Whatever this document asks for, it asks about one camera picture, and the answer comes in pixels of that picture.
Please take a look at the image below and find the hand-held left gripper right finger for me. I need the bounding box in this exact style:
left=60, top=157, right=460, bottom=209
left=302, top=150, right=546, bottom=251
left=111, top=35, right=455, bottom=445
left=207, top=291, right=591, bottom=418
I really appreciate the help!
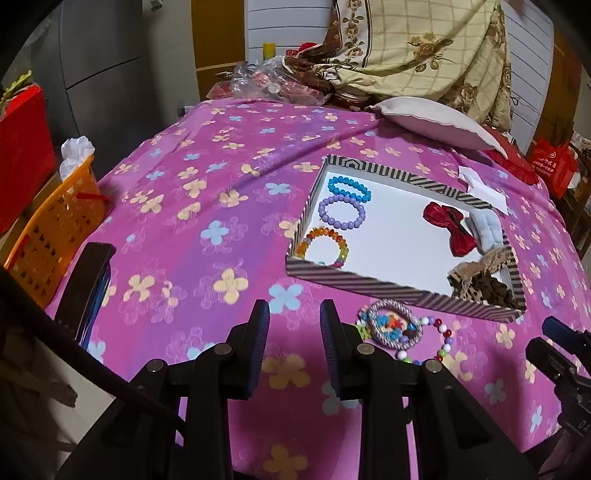
left=320, top=299, right=539, bottom=480

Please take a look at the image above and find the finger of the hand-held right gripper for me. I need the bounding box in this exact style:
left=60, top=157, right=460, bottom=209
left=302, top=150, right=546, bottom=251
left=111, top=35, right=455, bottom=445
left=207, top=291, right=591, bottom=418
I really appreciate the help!
left=525, top=337, right=580, bottom=384
left=541, top=316, right=591, bottom=354

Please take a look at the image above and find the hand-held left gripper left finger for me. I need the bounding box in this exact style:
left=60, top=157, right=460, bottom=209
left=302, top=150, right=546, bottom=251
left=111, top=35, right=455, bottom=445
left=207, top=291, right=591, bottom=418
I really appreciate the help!
left=58, top=300, right=271, bottom=480

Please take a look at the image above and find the silver braided hair tie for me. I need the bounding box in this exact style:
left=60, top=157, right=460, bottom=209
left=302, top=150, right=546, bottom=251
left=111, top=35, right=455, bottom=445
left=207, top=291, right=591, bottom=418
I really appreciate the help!
left=358, top=299, right=423, bottom=349

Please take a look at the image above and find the brown lace hair tie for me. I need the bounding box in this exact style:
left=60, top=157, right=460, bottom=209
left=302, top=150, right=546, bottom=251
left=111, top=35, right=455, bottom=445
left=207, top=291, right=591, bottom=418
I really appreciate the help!
left=452, top=272, right=520, bottom=308

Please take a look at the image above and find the brown leopard hair bow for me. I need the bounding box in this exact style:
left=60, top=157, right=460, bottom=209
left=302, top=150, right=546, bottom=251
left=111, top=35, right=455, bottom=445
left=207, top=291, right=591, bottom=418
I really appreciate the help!
left=448, top=247, right=515, bottom=289

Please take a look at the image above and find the multicolour bead string bracelet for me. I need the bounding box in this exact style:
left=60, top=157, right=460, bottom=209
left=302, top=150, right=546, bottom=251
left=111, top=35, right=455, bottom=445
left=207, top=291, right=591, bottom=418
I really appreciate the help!
left=397, top=316, right=455, bottom=365

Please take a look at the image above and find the orange bead bracelet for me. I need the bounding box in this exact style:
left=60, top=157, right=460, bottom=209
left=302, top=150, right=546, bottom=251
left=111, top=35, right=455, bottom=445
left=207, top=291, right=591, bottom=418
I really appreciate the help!
left=295, top=226, right=350, bottom=268

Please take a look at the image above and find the light blue plush hair clip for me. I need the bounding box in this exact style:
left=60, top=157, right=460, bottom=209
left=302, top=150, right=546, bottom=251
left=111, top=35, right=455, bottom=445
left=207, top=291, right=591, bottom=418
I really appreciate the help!
left=464, top=210, right=504, bottom=254

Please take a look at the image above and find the striped cardboard box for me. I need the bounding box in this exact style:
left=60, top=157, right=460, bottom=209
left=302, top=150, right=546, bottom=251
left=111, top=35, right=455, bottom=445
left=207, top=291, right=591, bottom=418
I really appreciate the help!
left=285, top=155, right=527, bottom=323

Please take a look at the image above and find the purple bead bracelet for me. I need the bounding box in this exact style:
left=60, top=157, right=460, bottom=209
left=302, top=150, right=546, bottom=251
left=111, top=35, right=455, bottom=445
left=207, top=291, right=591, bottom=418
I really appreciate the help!
left=318, top=194, right=366, bottom=232

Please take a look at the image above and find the red bow hair clip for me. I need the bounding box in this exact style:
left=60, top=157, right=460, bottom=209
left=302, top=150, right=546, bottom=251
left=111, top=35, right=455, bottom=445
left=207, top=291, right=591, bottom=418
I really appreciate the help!
left=424, top=202, right=476, bottom=257

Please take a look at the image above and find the blue bead bracelet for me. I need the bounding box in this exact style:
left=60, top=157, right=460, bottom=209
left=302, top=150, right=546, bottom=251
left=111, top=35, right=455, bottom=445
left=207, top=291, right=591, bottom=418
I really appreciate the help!
left=327, top=176, right=372, bottom=202

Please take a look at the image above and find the white paper slip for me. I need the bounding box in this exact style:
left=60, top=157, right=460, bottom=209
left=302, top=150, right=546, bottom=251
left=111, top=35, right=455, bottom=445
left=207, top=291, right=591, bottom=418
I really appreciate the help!
left=458, top=166, right=509, bottom=214

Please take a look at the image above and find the red printed shopping bag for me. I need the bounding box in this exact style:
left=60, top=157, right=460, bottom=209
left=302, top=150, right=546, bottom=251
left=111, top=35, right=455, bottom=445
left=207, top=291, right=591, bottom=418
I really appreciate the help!
left=531, top=137, right=578, bottom=199

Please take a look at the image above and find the red cloth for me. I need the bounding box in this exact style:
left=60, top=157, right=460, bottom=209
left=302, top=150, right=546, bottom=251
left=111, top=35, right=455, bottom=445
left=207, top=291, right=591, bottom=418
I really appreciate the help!
left=482, top=129, right=539, bottom=183

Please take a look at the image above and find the black flat panel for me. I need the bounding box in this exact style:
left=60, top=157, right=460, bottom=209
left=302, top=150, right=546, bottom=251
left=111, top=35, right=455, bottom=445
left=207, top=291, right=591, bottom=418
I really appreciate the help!
left=54, top=242, right=116, bottom=349

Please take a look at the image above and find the orange plastic basket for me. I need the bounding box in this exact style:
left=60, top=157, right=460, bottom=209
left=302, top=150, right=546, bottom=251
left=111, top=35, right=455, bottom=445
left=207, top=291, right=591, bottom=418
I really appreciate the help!
left=4, top=154, right=108, bottom=310

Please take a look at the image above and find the white pink pillow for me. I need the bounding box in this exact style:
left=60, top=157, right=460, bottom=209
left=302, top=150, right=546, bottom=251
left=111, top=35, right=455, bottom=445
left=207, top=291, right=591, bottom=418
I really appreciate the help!
left=365, top=96, right=509, bottom=155

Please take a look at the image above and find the glass jar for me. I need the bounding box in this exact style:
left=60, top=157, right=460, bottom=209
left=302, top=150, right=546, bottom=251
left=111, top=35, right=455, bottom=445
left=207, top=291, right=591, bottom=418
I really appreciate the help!
left=332, top=90, right=371, bottom=110

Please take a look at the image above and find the white slatted panel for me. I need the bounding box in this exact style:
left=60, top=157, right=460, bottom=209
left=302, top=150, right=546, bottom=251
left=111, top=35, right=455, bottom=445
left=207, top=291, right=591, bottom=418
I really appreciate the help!
left=503, top=0, right=555, bottom=153

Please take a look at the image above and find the white plastic bag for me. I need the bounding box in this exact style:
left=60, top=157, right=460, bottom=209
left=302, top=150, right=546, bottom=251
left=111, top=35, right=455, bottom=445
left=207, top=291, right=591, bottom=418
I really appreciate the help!
left=60, top=136, right=95, bottom=178

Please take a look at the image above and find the clear plastic bag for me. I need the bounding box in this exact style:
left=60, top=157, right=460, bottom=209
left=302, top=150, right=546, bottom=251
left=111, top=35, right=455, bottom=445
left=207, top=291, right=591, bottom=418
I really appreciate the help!
left=228, top=55, right=333, bottom=102

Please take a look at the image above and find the red woven bag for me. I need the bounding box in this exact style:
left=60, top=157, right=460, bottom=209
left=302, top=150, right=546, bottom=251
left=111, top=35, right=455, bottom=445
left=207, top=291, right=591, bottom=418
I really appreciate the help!
left=0, top=83, right=58, bottom=234

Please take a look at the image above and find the grey cabinet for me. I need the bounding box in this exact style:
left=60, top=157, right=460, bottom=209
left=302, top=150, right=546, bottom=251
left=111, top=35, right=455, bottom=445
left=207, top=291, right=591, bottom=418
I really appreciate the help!
left=60, top=0, right=201, bottom=153

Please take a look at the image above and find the yellow floral quilt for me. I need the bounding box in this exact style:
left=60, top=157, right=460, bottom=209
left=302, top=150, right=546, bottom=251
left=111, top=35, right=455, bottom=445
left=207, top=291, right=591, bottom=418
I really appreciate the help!
left=288, top=0, right=513, bottom=127

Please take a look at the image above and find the white slatted door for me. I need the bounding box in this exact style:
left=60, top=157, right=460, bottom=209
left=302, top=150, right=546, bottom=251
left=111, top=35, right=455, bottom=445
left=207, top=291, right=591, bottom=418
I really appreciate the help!
left=245, top=0, right=338, bottom=63

